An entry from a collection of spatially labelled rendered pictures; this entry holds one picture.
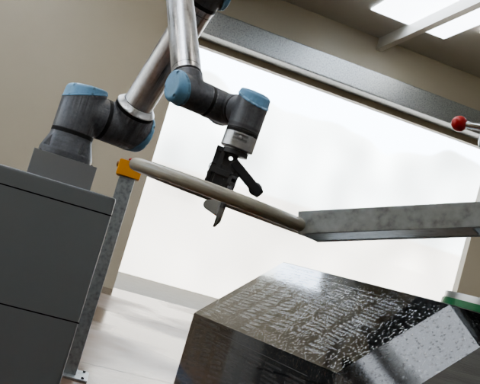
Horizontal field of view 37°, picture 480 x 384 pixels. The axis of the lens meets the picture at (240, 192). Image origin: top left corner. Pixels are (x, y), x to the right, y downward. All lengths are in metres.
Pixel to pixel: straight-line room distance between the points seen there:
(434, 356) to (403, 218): 0.36
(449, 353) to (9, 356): 1.58
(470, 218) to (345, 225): 0.25
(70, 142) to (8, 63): 6.15
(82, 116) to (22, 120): 6.02
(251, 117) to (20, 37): 6.93
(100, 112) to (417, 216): 1.41
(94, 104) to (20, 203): 0.44
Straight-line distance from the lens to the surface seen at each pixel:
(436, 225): 1.46
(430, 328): 1.26
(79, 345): 3.63
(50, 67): 8.64
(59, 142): 2.53
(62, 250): 2.41
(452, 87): 10.10
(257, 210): 1.46
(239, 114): 1.91
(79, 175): 2.50
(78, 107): 2.55
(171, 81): 1.98
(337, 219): 1.51
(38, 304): 2.42
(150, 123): 2.64
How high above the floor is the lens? 0.78
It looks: 5 degrees up
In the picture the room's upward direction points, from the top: 16 degrees clockwise
